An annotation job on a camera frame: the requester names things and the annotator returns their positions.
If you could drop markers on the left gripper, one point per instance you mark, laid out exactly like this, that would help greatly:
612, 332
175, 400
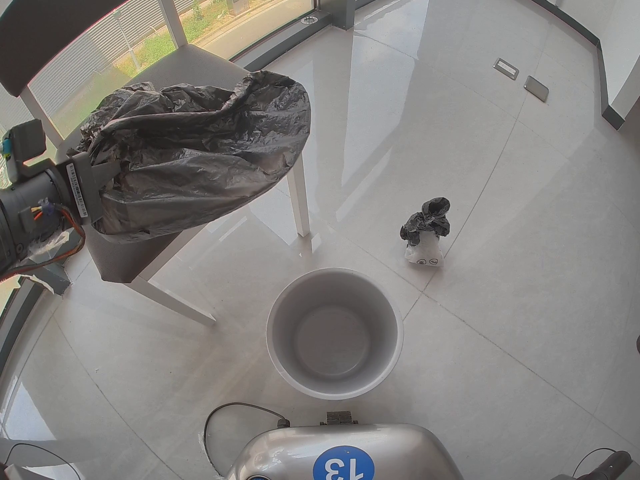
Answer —
82, 188

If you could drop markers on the black plastic bag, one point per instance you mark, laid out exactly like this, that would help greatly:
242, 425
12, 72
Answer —
200, 158

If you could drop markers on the black plastic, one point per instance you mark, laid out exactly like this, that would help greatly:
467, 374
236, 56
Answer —
430, 220

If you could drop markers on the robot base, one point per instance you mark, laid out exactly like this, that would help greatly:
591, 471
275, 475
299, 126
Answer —
300, 448

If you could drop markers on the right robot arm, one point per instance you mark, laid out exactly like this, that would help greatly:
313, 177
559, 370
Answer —
612, 465

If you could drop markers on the white trash bin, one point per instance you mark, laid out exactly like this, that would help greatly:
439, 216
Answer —
335, 338

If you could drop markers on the grey padded white-framed chair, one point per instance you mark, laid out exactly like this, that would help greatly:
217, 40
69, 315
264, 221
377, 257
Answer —
35, 53

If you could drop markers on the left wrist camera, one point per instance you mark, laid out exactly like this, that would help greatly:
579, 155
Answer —
27, 140

